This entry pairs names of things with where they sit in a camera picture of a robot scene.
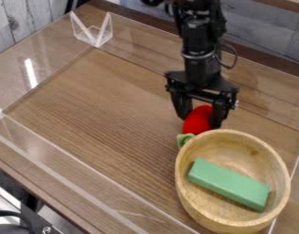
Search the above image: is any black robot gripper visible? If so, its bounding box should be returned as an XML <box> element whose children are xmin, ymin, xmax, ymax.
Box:
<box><xmin>164</xmin><ymin>71</ymin><xmax>239</xmax><ymax>129</ymax></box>

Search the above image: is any red plush strawberry fruit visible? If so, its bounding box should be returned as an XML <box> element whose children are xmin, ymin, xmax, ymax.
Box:
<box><xmin>176</xmin><ymin>104</ymin><xmax>214</xmax><ymax>148</ymax></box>

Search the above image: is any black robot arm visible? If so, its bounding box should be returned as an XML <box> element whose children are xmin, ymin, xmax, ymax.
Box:
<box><xmin>140</xmin><ymin>0</ymin><xmax>239</xmax><ymax>129</ymax></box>

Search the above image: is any light wooden bowl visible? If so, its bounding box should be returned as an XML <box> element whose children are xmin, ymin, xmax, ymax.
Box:
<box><xmin>174</xmin><ymin>130</ymin><xmax>291</xmax><ymax>234</ymax></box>

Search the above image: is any green rectangular block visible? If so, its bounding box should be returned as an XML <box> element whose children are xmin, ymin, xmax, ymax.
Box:
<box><xmin>186</xmin><ymin>158</ymin><xmax>269</xmax><ymax>212</ymax></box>

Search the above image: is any black metal stand bracket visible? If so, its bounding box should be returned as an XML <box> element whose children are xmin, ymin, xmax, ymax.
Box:
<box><xmin>21</xmin><ymin>194</ymin><xmax>54</xmax><ymax>234</ymax></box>

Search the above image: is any black cable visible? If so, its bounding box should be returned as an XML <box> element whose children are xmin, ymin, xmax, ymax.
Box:
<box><xmin>0</xmin><ymin>209</ymin><xmax>26</xmax><ymax>234</ymax></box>

